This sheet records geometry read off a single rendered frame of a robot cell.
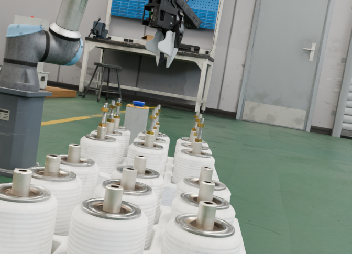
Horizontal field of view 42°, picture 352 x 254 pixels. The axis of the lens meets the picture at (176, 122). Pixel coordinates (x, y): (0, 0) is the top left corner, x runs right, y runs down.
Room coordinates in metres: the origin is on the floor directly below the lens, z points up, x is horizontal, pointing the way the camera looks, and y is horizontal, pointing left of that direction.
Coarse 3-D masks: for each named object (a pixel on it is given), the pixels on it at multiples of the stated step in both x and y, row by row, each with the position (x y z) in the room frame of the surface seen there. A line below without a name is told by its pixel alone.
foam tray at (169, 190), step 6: (168, 162) 1.32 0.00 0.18; (168, 168) 1.23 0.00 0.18; (102, 174) 1.04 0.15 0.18; (108, 174) 1.05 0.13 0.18; (168, 174) 1.15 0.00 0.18; (216, 174) 1.26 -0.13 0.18; (102, 180) 1.03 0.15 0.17; (168, 180) 1.09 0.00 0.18; (216, 180) 1.18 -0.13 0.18; (168, 186) 1.03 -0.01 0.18; (174, 186) 1.04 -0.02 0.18; (168, 192) 1.03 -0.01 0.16; (174, 192) 1.03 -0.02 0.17; (162, 198) 1.03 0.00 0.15; (168, 198) 1.03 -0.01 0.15; (162, 204) 1.03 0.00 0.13; (168, 204) 1.03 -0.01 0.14
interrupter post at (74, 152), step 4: (72, 144) 0.81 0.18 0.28; (72, 148) 0.79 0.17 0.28; (76, 148) 0.79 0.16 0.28; (80, 148) 0.80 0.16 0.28; (68, 152) 0.80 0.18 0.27; (72, 152) 0.79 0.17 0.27; (76, 152) 0.79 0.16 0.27; (80, 152) 0.80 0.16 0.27; (68, 156) 0.80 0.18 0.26; (72, 156) 0.79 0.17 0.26; (76, 156) 0.79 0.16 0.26; (80, 156) 0.80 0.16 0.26; (68, 160) 0.79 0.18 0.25; (72, 160) 0.79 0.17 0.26; (76, 160) 0.79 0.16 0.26
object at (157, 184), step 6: (114, 174) 0.77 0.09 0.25; (120, 174) 0.77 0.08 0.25; (138, 180) 0.75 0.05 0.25; (144, 180) 0.76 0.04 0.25; (150, 180) 0.76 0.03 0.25; (156, 180) 0.77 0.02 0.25; (162, 180) 0.79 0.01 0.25; (150, 186) 0.76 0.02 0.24; (156, 186) 0.77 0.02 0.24; (162, 186) 0.78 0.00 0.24; (156, 192) 0.77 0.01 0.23; (162, 192) 0.79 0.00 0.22; (156, 210) 0.77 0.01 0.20; (156, 216) 0.78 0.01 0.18; (156, 222) 0.78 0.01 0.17
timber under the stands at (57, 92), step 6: (42, 90) 4.75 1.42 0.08; (48, 90) 4.89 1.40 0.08; (54, 90) 5.04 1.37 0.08; (60, 90) 5.19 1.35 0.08; (66, 90) 5.36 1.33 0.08; (72, 90) 5.54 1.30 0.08; (48, 96) 4.83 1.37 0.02; (54, 96) 4.98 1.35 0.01; (60, 96) 5.12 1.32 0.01; (66, 96) 5.28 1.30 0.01; (72, 96) 5.45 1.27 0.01
